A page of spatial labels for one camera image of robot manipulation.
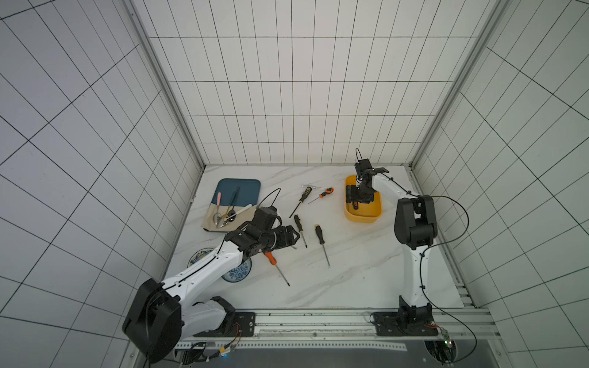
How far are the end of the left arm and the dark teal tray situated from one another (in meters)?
0.35

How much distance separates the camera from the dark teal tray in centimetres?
106

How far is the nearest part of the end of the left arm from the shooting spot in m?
0.58
